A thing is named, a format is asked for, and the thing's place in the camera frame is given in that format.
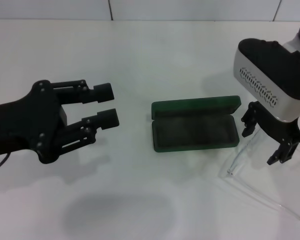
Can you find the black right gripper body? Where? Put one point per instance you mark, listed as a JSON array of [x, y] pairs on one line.
[[282, 131]]

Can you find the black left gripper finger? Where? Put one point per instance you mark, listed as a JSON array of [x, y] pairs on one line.
[[107, 119], [102, 92]]

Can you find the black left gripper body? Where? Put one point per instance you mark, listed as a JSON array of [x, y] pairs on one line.
[[27, 125]]

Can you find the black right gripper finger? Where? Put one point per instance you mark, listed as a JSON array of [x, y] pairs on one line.
[[250, 120], [283, 153]]

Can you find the clear white glasses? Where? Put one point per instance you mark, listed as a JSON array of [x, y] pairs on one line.
[[236, 158]]

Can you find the green glasses case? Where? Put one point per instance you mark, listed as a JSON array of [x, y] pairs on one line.
[[195, 130]]

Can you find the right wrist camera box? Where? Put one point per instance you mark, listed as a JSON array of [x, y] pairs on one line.
[[265, 65]]

